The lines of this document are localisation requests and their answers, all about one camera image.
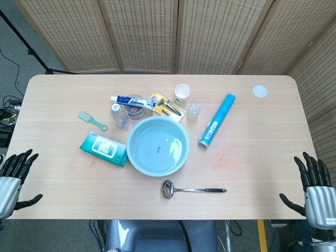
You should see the green handled white brush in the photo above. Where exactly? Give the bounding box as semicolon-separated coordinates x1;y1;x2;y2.
78;111;109;132

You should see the black tripod stand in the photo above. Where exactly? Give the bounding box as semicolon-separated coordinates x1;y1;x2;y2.
0;9;79;75

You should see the black cable on robot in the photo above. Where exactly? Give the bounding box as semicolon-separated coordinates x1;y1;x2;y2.
177;219;194;252

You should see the woven folding screen panel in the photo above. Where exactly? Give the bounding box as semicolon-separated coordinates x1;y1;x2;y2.
98;0;180;75
237;0;336;76
14;0;122;75
175;0;274;76
285;22;336;165

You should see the thin black floor cable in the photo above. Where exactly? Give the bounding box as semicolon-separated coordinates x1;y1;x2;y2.
0;49;22;99

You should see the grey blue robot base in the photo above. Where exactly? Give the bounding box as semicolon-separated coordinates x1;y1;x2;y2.
104;219;219;252

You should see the blue and white toothpaste tube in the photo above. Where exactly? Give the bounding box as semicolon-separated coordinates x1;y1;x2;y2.
110;94;155;110

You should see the green wet wipes pack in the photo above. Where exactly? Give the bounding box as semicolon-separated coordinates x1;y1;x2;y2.
79;130;129;168

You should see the power strip with plugs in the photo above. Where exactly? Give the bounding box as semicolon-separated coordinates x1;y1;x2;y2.
0;96;24;127

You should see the stainless steel ladle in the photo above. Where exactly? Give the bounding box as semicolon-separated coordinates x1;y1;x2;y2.
161;180;227;200

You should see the clear plastic bottle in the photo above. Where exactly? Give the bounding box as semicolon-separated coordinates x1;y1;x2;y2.
110;103;130;130

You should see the white round lid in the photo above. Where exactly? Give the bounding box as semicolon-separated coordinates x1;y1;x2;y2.
253;84;269;99

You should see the translucent squeeze bottle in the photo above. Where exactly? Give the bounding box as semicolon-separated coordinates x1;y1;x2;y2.
186;96;211;122

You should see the white paper cup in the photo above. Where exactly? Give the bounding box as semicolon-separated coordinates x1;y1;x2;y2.
174;83;191;106

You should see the black and silver right hand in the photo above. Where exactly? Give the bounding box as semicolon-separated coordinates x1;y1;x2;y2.
279;151;336;229

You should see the blue cling film roll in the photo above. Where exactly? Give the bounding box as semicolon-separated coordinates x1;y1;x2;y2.
197;93;236;149

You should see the yellow razor blister pack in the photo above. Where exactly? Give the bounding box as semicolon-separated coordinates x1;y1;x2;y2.
148;92;187;123

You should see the light blue bowl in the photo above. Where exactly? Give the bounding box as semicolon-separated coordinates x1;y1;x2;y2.
126;116;190;176

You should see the black and silver left hand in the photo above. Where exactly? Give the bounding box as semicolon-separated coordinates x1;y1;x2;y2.
0;149;44;220

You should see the round clear jar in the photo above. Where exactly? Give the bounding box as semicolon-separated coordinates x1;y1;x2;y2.
123;93;146;120

